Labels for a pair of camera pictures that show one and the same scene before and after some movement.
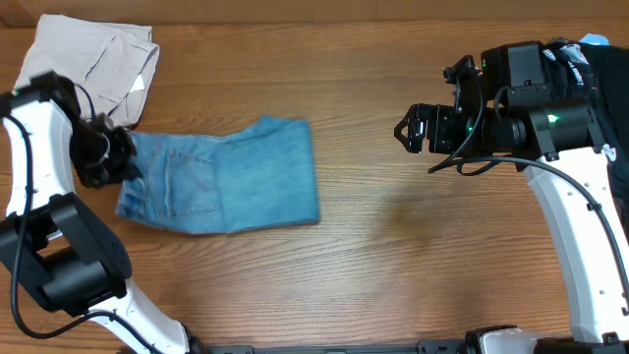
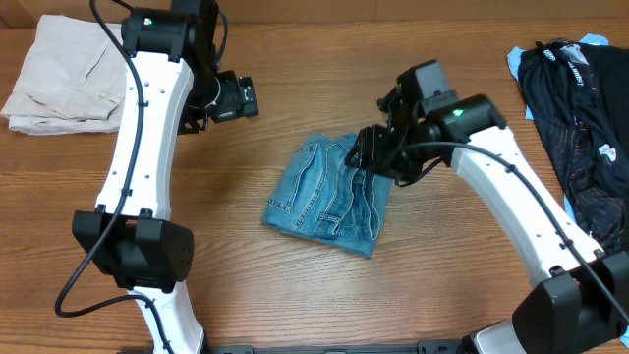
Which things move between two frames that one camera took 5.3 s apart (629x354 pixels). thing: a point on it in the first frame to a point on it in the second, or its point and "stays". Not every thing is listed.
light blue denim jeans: x=260 y=176 to x=317 y=194
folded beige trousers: x=110 y=66 stays
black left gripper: x=115 y=175 to x=237 y=104
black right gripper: x=439 y=118 to x=371 y=149
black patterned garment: x=575 y=71 stays
